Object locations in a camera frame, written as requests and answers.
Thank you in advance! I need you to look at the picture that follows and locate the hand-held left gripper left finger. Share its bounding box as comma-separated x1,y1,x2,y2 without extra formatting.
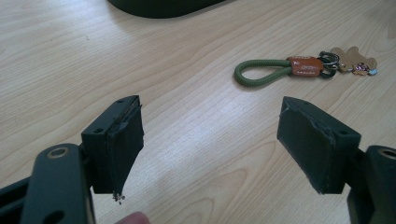
80,94,146,205

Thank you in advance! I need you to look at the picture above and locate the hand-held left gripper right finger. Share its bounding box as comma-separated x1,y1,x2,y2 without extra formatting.
276,95,362,196

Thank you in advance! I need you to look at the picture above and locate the green rope keychain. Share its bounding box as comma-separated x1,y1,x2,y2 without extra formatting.
233,46,379,88

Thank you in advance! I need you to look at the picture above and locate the dark rounded object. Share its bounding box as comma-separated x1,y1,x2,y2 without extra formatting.
106,0,227,20

